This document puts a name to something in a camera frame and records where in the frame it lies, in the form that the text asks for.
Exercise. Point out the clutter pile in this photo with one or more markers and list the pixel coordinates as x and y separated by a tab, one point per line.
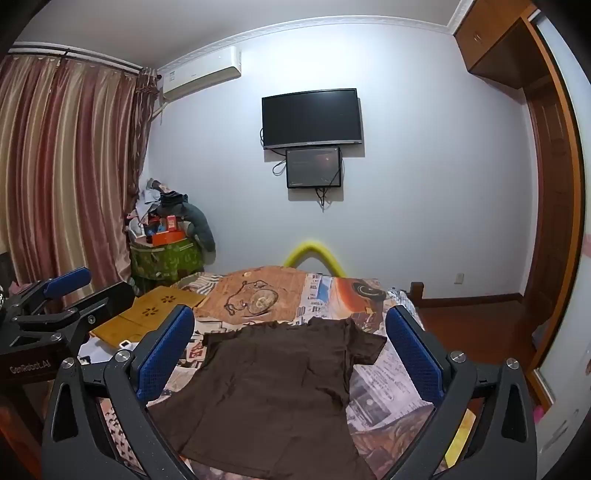
147	207

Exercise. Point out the bamboo lap desk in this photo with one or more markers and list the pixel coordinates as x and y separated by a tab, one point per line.
152	307

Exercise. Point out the bed with newspaper-print sheet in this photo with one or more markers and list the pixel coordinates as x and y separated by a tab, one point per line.
258	295

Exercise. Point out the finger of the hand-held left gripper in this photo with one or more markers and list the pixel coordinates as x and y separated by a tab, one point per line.
99	300
69	279

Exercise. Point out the curtain rod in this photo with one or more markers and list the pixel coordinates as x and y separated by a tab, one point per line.
69	54

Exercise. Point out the brown t-shirt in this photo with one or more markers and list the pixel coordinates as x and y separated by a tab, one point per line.
268	383

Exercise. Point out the yellow foam tube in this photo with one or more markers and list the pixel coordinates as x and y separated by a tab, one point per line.
314	244

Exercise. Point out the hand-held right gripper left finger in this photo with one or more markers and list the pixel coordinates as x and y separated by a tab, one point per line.
166	350

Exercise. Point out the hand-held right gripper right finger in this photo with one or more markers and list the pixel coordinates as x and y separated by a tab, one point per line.
411	355

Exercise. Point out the white air conditioner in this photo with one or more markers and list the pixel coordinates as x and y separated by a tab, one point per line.
198	76

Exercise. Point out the wooden overhead cabinet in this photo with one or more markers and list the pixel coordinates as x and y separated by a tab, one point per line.
494	37

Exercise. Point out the small black wall monitor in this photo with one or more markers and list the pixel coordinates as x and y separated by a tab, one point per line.
314	166

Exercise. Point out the dark wooden bed post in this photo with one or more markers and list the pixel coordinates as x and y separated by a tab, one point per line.
416	295

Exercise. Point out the grey padded garment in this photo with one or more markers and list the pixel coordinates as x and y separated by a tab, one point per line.
201	226

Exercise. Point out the large black wall television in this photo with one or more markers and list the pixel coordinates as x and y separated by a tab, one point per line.
311	115

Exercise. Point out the orange box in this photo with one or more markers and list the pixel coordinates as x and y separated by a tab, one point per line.
167	237

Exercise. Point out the striped pink curtain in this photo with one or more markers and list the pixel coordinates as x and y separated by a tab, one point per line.
69	161

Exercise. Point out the small white device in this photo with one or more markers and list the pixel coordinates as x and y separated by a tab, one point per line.
123	346

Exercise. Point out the small red box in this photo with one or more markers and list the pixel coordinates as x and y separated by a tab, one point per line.
172	224

